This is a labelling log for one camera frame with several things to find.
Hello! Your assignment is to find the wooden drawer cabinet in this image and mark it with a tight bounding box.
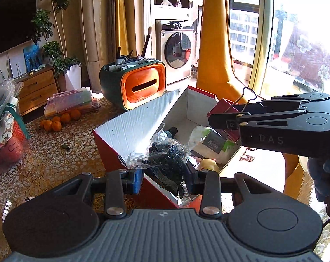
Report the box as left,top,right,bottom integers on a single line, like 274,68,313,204
17,65,59,116

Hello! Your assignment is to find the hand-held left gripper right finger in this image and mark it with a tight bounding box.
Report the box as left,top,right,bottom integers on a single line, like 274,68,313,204
184,163,266,219

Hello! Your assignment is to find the red cardboard box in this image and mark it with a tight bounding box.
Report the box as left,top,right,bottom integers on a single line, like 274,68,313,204
92,85,249,217

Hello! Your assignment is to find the printed tote bag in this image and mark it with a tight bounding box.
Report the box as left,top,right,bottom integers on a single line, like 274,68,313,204
0,103,30,150

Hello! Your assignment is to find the tall houseplant in white pot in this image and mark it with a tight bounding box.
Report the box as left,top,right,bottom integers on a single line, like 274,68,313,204
30,0,82,92

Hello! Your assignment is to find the lace-covered desktop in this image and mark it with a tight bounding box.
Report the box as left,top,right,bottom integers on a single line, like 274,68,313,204
0,89,291,262

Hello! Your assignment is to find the small black bottle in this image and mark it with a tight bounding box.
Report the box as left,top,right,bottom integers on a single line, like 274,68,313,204
166,126,180,140

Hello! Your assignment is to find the person's right hand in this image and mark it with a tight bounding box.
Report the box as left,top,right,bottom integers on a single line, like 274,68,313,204
307,155,330,203

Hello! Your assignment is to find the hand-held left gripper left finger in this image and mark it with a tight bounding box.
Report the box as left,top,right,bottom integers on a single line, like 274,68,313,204
62,169,143,219

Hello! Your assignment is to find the clear plastic container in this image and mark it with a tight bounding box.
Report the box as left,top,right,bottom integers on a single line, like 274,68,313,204
0,77,31,171

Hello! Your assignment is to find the bunch of pens and brushes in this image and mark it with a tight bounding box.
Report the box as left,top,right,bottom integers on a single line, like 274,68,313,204
114,26,155,69

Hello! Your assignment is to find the white printed pouch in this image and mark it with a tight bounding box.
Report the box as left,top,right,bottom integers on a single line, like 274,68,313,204
188,125,241,165

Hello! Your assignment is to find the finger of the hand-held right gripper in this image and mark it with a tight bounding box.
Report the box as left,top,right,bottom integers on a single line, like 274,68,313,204
208,100,305,130
259,93,305,103

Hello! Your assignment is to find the pile of oranges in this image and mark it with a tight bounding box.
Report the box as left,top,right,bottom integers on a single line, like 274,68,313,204
39,109,82,132

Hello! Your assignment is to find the beige floor air conditioner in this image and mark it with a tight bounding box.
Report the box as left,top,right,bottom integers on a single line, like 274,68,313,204
80,0,111,94

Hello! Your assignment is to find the yellow curtain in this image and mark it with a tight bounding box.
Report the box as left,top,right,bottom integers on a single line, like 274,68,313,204
196,0,264,99
114,0,130,58

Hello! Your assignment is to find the black television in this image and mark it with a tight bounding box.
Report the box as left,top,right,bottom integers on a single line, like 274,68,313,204
0,0,37,61

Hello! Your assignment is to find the pink binder clip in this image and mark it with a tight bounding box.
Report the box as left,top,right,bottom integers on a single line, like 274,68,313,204
207,87,257,143

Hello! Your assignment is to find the clear packet of dark bits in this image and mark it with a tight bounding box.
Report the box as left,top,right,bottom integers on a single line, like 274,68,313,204
126,130,192,207

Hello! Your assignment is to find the yellow plush toy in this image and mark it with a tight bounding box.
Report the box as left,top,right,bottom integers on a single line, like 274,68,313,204
196,158,221,173

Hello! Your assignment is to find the stack of pastel plastic boxes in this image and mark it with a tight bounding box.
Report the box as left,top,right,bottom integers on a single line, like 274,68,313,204
43,87,100,115

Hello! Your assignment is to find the white washing machine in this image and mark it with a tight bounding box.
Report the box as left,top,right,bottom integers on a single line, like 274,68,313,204
155,19,199,84

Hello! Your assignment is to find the clear plastic bag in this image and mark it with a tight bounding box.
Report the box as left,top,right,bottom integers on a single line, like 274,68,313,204
0,78,24,121

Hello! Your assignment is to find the blue picture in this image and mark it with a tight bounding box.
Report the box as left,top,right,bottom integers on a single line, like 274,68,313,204
23,43,43,72

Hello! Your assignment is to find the white board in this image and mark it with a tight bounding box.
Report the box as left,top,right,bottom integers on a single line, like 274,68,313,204
9,51,28,79

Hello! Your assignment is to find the green and orange desk organizer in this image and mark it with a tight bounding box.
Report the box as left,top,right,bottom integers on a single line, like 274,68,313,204
99,58,167,111

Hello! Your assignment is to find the red apple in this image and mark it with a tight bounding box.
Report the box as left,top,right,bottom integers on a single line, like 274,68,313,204
0,136,25,162

